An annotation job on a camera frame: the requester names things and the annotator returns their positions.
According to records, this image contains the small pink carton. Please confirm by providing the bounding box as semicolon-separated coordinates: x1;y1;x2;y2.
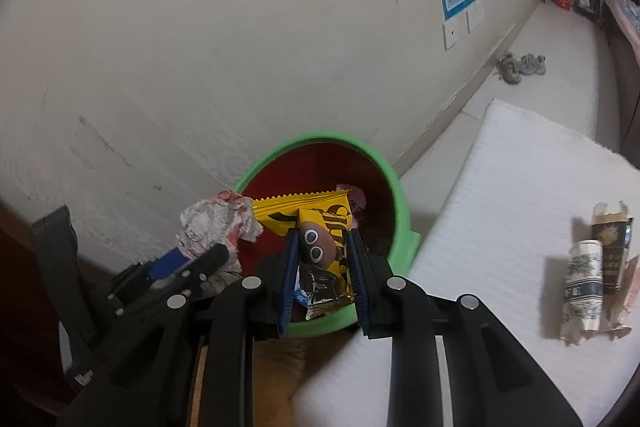
607;254;640;338

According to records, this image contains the printed paper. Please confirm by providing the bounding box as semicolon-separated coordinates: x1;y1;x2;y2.
174;190;265;278

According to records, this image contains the green bin with red inside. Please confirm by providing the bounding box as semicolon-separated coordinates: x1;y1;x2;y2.
234;133;422;339

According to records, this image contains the dark brown gold wrapper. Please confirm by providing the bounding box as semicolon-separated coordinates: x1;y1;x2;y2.
592;202;633;295

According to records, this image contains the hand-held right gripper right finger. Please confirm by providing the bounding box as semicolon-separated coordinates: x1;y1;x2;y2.
347;229;583;427

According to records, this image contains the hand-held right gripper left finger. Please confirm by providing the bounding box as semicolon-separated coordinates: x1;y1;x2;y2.
57;232;301;427

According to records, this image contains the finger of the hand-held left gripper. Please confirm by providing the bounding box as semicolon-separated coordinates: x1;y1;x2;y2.
165;244;232;295
145;248;183;280

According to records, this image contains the dark brown wooden furniture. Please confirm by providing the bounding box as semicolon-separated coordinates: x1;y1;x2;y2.
0;202;101;408

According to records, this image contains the white foam mat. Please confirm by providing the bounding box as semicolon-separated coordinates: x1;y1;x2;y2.
290;99;640;427

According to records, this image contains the white wall socket plate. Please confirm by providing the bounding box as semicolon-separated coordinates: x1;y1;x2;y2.
442;18;461;52
467;0;485;32

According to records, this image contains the yellow snack wrapper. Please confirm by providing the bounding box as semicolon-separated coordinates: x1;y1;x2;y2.
251;188;358;320

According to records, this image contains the white grey rolled wrapper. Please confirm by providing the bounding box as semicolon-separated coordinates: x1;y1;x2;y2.
559;239;606;342

